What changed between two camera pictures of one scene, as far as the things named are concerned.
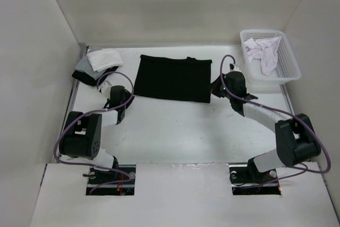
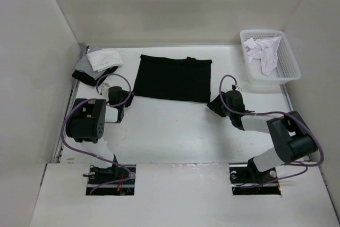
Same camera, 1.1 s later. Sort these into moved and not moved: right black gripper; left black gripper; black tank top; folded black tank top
Moved: right black gripper
Not moved: black tank top; folded black tank top; left black gripper
